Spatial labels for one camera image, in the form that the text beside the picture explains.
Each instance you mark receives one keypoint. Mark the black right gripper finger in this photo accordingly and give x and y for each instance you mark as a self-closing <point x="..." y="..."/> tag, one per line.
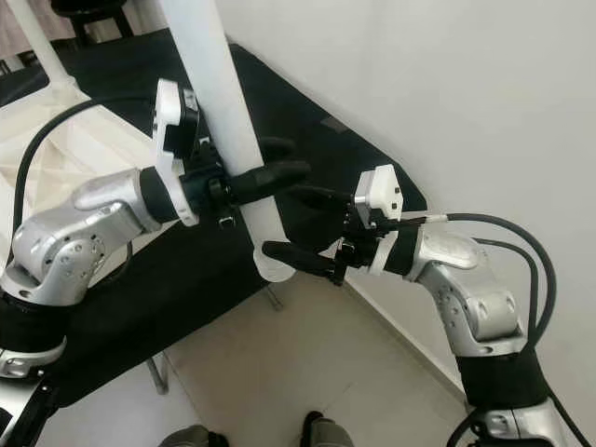
<point x="303" y="261"/>
<point x="326" y="199"/>

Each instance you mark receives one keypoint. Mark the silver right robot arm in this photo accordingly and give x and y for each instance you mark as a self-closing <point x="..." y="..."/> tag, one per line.
<point x="466" y="289"/>

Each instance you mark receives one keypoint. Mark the grey metal table leg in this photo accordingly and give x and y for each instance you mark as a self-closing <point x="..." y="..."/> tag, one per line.
<point x="272" y="298"/>
<point x="158" y="372"/>

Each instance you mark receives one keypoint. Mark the large grey tape patch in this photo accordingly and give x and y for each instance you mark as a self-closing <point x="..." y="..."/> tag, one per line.
<point x="332" y="126"/>

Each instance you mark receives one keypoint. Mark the black cloth table cover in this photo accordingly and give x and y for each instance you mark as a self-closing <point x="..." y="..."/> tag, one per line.
<point x="149" y="298"/>

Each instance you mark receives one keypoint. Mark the white plastic table top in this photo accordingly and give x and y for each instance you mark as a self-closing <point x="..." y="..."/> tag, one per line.
<point x="74" y="149"/>

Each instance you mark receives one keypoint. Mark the black wooden stool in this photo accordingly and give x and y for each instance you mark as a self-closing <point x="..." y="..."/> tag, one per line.
<point x="93" y="7"/>

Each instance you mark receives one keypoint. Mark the pink cloth covered table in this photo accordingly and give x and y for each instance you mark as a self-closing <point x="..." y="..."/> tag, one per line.
<point x="14" y="37"/>

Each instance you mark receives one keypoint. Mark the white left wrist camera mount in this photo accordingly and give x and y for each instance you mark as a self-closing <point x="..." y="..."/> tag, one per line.
<point x="169" y="130"/>

